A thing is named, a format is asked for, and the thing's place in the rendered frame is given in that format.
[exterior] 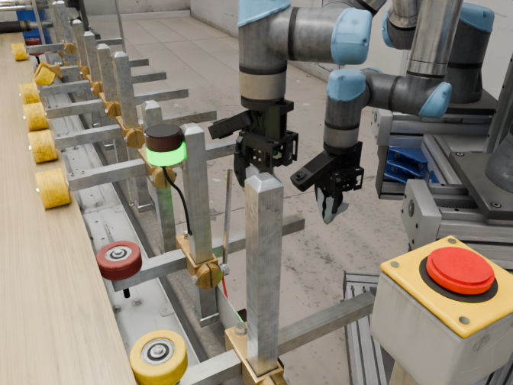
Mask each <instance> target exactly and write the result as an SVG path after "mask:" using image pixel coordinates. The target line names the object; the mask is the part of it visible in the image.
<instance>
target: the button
mask: <svg viewBox="0 0 513 385"><path fill-rule="evenodd" d="M426 268H427V271H428V273H429V275H430V276H431V278H432V279H433V280H434V281H436V282H437V283H438V284H439V285H441V286H442V287H444V288H445V289H447V290H450V291H453V292H455V293H461V294H480V293H484V292H486V291H487V290H489V289H490V288H491V286H492V283H493V281H494V279H495V273H494V270H493V269H492V267H491V265H490V264H489V263H488V262H487V261H486V260H485V259H484V258H483V257H481V256H480V255H478V254H476V253H474V252H472V251H470V250H467V249H464V248H461V247H442V248H438V249H436V250H434V251H432V252H431V253H430V254H429V256H428V259H427V264H426Z"/></svg>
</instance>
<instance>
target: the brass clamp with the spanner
mask: <svg viewBox="0 0 513 385"><path fill-rule="evenodd" d="M183 235H184V234H182V235H177V236H175V238H176V250H179V249H181V250H182V252H183V253H184V255H185V256H186V266H187V268H186V270H187V271H188V273H189V276H190V277H191V278H192V281H193V283H194V284H195V285H196V286H200V287H201V288H202V289H204V290H209V289H211V288H214V287H216V286H217V285H218V284H219V283H220V282H221V279H222V276H223V275H222V272H221V270H220V269H219V267H218V259H217V258H216V256H215V255H214V254H213V259H211V260H207V261H204V262H201V263H199V264H197V263H196V262H195V261H194V259H193V258H192V256H191V254H190V248H189V239H184V237H183Z"/></svg>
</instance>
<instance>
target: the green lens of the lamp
mask: <svg viewBox="0 0 513 385"><path fill-rule="evenodd" d="M146 151H147V160H148V162H149V163H151V164H153V165H157V166H168V165H173V164H175V163H178V162H180V161H181V160H183V158H184V151H183V144H182V146H181V147H180V148H179V149H177V150H175V151H171V152H167V153H156V152H153V151H150V150H148V149H147V148H146Z"/></svg>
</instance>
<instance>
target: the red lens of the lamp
mask: <svg viewBox="0 0 513 385"><path fill-rule="evenodd" d="M177 127H178V128H179V126H177ZM146 130H147V129H146ZM146 130H145V131H144V140H145V145H146V148H147V149H149V150H153V151H169V150H175V149H177V148H179V147H181V146H182V129H181V128H180V132H179V133H178V134H176V135H174V136H171V137H165V138H154V137H150V136H149V137H148V136H147V135H146V134H145V133H146Z"/></svg>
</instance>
